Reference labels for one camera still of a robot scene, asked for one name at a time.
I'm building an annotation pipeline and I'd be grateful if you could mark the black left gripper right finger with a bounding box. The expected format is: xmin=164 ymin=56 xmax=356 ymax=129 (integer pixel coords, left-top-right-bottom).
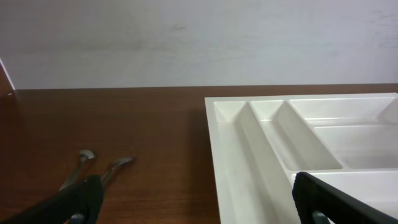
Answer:
xmin=292 ymin=172 xmax=397 ymax=224

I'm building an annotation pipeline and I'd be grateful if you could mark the small steel teaspoon left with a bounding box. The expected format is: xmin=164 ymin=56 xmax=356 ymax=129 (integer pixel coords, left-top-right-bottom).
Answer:
xmin=59 ymin=150 xmax=96 ymax=191

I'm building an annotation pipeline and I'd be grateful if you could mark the small steel teaspoon right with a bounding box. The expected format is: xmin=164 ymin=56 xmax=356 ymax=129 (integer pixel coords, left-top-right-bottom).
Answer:
xmin=101 ymin=157 xmax=134 ymax=188

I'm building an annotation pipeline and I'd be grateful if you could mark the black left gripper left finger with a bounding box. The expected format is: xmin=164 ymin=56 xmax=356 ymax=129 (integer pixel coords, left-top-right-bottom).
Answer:
xmin=2 ymin=175 xmax=104 ymax=224

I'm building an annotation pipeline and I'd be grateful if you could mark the small steel teaspoon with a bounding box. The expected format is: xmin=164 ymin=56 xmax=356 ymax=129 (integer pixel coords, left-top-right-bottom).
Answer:
xmin=101 ymin=157 xmax=134 ymax=188
xmin=59 ymin=150 xmax=96 ymax=191

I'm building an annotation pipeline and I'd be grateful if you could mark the white plastic cutlery tray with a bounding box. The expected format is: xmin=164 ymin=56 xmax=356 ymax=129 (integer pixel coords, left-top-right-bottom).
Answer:
xmin=205 ymin=93 xmax=397 ymax=223

